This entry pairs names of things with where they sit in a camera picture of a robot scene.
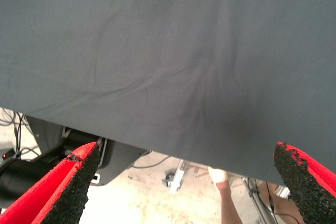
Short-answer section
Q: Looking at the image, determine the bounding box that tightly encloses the person bare leg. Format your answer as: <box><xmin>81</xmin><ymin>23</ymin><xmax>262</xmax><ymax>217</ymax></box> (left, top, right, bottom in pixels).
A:
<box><xmin>207</xmin><ymin>166</ymin><xmax>244</xmax><ymax>224</ymax></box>
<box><xmin>256</xmin><ymin>182</ymin><xmax>307</xmax><ymax>224</ymax></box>

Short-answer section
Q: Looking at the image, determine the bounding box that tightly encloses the black robot chassis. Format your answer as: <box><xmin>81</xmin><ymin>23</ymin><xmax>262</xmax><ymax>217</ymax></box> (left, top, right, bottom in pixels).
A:
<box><xmin>25</xmin><ymin>115</ymin><xmax>149</xmax><ymax>187</ymax></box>

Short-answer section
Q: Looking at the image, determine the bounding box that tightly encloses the black floor cable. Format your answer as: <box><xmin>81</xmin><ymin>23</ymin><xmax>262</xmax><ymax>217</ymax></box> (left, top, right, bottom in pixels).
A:
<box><xmin>0</xmin><ymin>108</ymin><xmax>29</xmax><ymax>161</ymax></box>
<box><xmin>127</xmin><ymin>155</ymin><xmax>172</xmax><ymax>170</ymax></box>

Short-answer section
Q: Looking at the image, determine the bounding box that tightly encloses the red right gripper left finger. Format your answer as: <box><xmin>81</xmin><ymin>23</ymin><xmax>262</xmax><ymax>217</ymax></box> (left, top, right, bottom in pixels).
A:
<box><xmin>0</xmin><ymin>141</ymin><xmax>102</xmax><ymax>224</ymax></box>

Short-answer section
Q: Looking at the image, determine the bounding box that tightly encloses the grey metal stand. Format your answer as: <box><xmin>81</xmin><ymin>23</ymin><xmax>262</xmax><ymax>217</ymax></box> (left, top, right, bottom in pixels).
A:
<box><xmin>241</xmin><ymin>176</ymin><xmax>278</xmax><ymax>224</ymax></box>

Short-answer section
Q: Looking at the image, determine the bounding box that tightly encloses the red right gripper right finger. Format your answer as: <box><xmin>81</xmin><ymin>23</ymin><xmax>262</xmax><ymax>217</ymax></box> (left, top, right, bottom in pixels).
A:
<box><xmin>272</xmin><ymin>141</ymin><xmax>336</xmax><ymax>224</ymax></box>

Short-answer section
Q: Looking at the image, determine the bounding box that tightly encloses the aluminium frame leg with caster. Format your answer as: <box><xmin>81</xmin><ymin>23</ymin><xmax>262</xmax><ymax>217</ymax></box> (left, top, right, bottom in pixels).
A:
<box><xmin>162</xmin><ymin>158</ymin><xmax>190</xmax><ymax>195</ymax></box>

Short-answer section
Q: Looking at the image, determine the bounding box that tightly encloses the dark grey table cloth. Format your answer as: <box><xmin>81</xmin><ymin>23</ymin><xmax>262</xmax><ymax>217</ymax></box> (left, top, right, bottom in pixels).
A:
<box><xmin>0</xmin><ymin>0</ymin><xmax>336</xmax><ymax>186</ymax></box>

